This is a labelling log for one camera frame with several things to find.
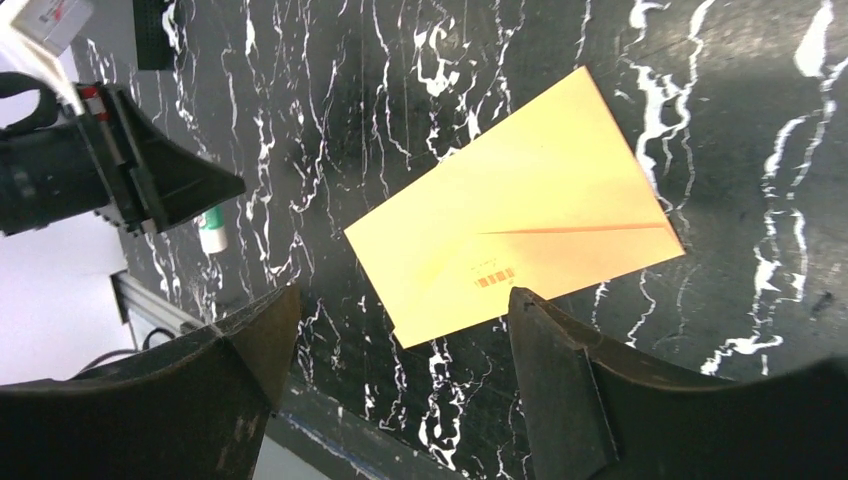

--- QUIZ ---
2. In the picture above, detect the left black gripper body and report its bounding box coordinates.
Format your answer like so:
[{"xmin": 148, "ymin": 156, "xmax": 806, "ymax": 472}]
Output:
[{"xmin": 1, "ymin": 82, "xmax": 159, "ymax": 236}]

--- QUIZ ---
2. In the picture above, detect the aluminium front frame rail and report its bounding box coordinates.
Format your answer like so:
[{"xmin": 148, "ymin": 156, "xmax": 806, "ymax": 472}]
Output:
[{"xmin": 110, "ymin": 270, "xmax": 204, "ymax": 351}]

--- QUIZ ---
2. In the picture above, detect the orange envelope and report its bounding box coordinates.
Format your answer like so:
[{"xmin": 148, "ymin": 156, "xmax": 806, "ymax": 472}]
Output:
[{"xmin": 345, "ymin": 68, "xmax": 684, "ymax": 348}]

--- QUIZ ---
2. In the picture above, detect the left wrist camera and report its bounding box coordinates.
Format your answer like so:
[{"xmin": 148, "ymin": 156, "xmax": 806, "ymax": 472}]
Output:
[{"xmin": 1, "ymin": 0, "xmax": 94, "ymax": 116}]

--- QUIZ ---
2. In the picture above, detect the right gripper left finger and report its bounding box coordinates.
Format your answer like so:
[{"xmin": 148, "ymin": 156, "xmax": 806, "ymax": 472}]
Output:
[{"xmin": 1, "ymin": 286, "xmax": 301, "ymax": 479}]

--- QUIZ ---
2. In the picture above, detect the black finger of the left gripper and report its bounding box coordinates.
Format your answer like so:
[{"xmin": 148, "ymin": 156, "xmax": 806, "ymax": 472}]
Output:
[{"xmin": 109, "ymin": 85, "xmax": 246, "ymax": 232}]

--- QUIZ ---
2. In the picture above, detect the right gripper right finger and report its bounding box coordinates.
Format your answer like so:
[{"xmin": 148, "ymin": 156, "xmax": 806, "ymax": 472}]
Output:
[{"xmin": 508, "ymin": 288, "xmax": 847, "ymax": 479}]

